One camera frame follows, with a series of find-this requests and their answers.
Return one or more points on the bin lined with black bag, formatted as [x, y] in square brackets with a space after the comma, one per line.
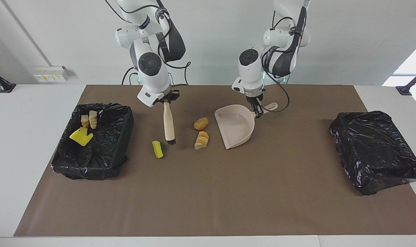
[101, 151]
[372, 151]

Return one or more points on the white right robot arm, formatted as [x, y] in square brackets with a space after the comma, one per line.
[153, 80]

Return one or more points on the notched yellow sponge piece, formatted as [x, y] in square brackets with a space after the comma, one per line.
[80, 139]

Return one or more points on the grey wall conduit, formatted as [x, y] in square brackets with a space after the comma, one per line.
[26, 32]

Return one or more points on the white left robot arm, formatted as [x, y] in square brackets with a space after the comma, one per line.
[249, 75]

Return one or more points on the brown paper table mat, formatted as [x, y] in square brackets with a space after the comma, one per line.
[208, 212]

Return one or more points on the black camera stand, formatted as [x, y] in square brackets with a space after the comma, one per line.
[7, 87]
[404, 91]

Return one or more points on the beige plastic dustpan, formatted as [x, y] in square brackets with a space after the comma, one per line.
[237, 127]

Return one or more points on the brown bread roll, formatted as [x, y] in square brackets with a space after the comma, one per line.
[201, 124]

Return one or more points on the beige hand brush black bristles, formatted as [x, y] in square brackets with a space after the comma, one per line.
[169, 123]

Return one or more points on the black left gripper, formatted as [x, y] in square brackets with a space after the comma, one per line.
[255, 100]

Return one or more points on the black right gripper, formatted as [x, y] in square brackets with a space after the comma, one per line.
[165, 98]

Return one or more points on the striped croissant piece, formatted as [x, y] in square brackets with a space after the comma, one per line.
[201, 140]
[93, 119]
[85, 121]

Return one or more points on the small yellow sponge piece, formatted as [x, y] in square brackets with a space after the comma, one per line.
[83, 130]

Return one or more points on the white wall socket box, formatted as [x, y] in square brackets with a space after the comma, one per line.
[52, 73]

